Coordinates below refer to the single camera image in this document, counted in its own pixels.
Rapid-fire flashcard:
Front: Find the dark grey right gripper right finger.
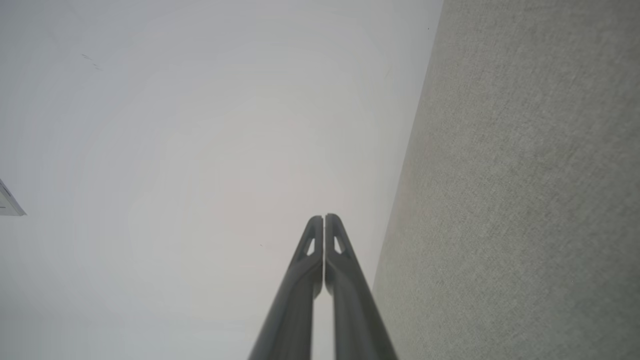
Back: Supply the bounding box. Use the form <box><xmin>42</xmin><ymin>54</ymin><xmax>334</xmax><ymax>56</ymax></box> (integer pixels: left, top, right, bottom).
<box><xmin>324</xmin><ymin>213</ymin><xmax>400</xmax><ymax>360</ymax></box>

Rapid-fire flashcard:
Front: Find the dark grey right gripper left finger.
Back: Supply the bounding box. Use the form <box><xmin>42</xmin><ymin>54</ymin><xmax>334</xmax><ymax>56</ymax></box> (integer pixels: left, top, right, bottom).
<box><xmin>248</xmin><ymin>215</ymin><xmax>325</xmax><ymax>360</ymax></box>

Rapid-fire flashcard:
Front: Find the grey fabric sofa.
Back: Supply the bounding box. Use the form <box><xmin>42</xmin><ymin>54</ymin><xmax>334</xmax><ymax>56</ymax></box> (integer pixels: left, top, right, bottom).
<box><xmin>371</xmin><ymin>0</ymin><xmax>640</xmax><ymax>360</ymax></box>

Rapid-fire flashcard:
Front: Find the white paper sheet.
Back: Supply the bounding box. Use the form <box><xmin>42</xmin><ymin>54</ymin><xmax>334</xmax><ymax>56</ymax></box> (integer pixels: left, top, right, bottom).
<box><xmin>0</xmin><ymin>178</ymin><xmax>27</xmax><ymax>217</ymax></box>

